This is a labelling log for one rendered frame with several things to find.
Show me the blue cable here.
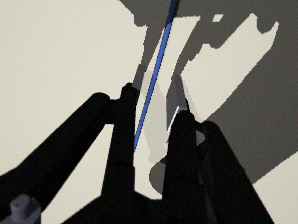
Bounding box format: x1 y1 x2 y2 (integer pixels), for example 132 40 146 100
134 0 178 152

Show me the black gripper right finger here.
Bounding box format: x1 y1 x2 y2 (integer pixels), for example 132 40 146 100
162 74 275 224

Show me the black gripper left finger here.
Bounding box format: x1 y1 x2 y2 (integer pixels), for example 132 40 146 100
0 64 146 224

